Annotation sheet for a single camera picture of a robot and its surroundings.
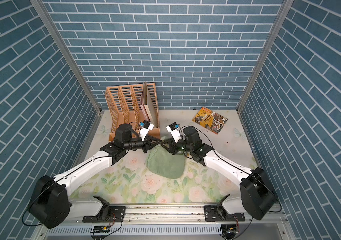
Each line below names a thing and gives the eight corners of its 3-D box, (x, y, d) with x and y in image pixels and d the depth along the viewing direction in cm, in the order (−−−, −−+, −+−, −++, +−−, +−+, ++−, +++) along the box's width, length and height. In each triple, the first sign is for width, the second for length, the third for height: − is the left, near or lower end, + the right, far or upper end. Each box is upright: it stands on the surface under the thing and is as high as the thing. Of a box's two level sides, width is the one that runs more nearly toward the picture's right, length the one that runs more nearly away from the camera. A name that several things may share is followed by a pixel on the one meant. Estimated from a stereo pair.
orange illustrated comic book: (191, 120, 117) (191, 118, 115) (202, 108, 126) (202, 106, 124) (217, 134, 108) (218, 132, 106) (227, 120, 117) (228, 118, 115)
